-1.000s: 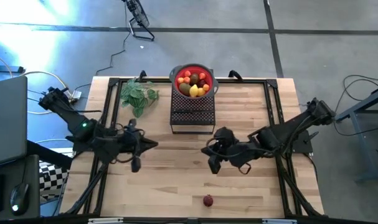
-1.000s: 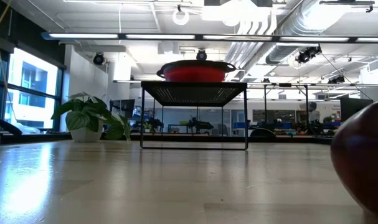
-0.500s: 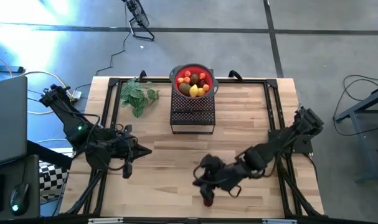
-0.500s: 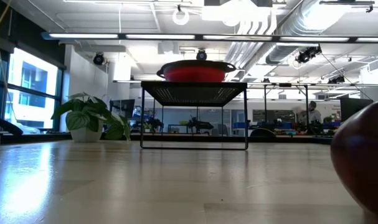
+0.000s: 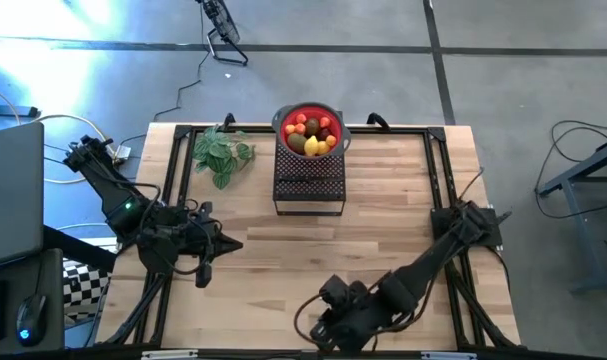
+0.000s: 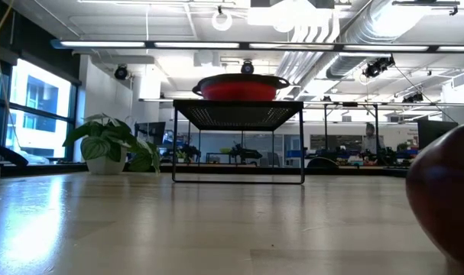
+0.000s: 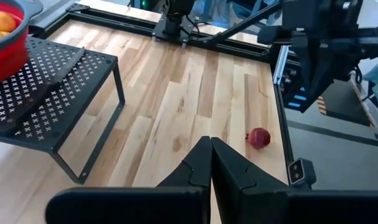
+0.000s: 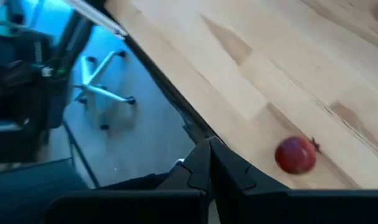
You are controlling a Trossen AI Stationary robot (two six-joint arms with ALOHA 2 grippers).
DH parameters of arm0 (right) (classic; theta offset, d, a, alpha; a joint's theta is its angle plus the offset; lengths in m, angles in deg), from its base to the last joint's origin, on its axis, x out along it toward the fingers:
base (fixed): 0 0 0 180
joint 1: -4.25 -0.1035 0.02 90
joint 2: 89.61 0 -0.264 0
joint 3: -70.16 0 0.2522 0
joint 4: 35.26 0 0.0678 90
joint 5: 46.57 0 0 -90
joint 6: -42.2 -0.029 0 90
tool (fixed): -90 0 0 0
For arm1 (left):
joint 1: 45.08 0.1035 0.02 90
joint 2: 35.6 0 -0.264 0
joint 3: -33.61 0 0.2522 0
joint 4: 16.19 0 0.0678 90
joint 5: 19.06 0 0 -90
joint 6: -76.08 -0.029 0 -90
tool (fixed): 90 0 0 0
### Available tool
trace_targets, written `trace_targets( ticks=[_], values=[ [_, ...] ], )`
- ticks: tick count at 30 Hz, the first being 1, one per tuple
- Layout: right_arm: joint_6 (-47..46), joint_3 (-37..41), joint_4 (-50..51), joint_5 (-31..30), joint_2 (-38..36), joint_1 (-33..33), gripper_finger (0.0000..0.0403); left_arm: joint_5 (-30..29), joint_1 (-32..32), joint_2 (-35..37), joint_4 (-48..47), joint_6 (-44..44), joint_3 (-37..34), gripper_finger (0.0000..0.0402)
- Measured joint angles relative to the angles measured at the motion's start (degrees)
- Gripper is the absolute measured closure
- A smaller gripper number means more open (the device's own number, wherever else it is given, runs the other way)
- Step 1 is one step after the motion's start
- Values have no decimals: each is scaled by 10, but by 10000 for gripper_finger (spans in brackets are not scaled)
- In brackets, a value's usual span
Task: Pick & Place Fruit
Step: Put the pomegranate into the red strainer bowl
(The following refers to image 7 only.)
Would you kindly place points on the silver edge bracket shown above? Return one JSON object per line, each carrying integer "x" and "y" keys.
{"x": 281, "y": 63}

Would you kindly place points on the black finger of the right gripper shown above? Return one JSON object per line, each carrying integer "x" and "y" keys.
{"x": 322, "y": 68}
{"x": 300, "y": 65}

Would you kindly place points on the black perforated metal shelf rack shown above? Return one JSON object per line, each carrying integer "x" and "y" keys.
{"x": 67, "y": 102}

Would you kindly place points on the red collapsible colander grey rim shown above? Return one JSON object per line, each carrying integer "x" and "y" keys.
{"x": 8, "y": 59}

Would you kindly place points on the small orange pear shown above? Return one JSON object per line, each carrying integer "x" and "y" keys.
{"x": 2, "y": 21}

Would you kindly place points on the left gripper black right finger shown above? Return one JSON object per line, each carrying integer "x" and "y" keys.
{"x": 300, "y": 208}

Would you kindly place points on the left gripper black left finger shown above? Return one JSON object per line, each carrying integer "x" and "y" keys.
{"x": 129, "y": 205}

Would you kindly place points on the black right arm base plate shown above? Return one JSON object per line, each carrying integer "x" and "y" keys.
{"x": 163, "y": 32}

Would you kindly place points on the grey table-level camera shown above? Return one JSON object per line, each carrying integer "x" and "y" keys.
{"x": 296, "y": 171}

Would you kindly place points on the black computer case blue lights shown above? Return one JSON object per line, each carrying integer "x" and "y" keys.
{"x": 344, "y": 102}

